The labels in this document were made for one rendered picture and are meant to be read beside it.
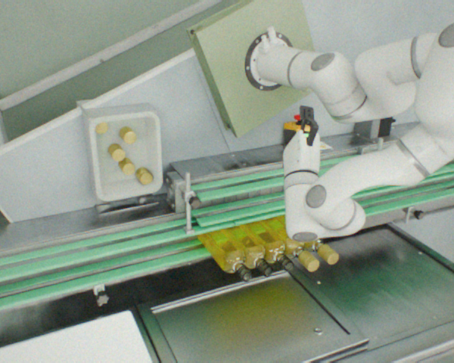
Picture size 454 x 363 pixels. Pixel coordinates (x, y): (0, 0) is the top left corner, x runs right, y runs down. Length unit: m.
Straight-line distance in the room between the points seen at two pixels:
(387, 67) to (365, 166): 0.24
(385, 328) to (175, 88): 0.82
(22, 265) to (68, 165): 0.28
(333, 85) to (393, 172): 0.28
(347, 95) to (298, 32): 0.34
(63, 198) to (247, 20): 0.67
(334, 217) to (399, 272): 0.68
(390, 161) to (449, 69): 0.18
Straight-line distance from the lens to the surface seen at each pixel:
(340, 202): 0.92
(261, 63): 1.34
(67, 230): 1.33
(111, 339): 1.26
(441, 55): 0.95
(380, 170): 0.93
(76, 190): 1.39
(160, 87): 1.35
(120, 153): 1.31
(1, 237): 1.35
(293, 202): 1.02
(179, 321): 1.29
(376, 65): 1.09
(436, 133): 0.93
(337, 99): 1.16
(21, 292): 1.31
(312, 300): 1.37
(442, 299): 1.54
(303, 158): 1.06
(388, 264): 1.63
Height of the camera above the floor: 2.00
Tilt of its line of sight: 55 degrees down
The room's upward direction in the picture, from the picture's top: 133 degrees clockwise
